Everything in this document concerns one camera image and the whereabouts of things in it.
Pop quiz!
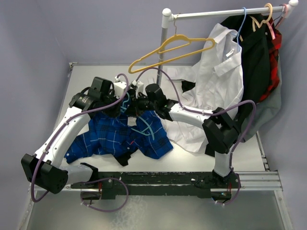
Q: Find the red plaid hanging shirt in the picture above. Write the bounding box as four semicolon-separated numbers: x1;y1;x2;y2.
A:
259;19;282;103

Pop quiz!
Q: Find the light blue hanger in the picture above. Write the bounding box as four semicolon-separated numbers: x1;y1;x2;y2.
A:
235;7;247;52

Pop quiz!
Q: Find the pink hanger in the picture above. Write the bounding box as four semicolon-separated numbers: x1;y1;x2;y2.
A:
267;3;288;40

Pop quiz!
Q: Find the teal plastic hanger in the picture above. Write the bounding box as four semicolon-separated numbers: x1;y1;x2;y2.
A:
120;90;155;140

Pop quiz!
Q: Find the beige hanger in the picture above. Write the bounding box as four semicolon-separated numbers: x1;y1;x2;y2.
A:
250;3;273;32

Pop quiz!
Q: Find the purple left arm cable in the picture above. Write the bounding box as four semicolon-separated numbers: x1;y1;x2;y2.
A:
30;73;131;204

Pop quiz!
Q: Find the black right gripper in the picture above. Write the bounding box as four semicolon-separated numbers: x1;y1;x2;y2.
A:
125;92;158;117

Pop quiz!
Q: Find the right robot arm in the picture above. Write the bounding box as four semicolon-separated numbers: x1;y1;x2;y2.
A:
129;81;240;187

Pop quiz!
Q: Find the yellow velvet hanger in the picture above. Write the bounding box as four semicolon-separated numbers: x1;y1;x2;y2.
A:
128;28;215;74

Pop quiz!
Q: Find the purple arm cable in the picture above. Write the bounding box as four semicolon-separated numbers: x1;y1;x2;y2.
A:
30;73;131;204
136;68;257;173

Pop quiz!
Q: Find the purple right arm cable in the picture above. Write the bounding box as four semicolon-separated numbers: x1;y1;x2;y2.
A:
136;68;257;173

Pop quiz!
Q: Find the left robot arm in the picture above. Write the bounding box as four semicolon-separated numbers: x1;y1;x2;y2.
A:
21;77;129;202

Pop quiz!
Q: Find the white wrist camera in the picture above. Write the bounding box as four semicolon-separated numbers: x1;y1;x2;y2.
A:
114;75;129;99
130;80;144;97

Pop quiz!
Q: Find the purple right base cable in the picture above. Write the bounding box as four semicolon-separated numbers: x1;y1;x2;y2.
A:
214;172;242;206

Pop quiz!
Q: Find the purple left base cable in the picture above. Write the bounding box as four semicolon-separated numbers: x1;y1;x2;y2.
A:
80;177;130;213

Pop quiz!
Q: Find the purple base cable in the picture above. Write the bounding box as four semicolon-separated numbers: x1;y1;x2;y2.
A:
80;177;130;213
214;172;242;206

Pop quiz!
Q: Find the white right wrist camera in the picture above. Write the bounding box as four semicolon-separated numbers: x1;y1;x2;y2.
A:
130;80;144;97

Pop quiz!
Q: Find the white shirt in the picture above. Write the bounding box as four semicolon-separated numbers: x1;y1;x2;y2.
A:
163;23;245;153

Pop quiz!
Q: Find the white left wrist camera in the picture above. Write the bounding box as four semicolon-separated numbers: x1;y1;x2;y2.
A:
114;75;129;99

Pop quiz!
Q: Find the silver clothes rack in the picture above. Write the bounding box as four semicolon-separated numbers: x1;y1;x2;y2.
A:
153;0;300;87

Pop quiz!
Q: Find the black hanging shirt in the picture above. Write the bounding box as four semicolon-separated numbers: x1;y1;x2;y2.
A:
222;14;270;104

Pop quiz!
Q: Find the black garment on table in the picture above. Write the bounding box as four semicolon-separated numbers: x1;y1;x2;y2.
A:
114;152;132;167

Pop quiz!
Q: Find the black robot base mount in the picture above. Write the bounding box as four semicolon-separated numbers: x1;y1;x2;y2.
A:
71;172;241;201

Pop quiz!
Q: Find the blue plaid shirt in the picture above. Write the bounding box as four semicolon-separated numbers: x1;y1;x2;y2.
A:
64;111;173;163

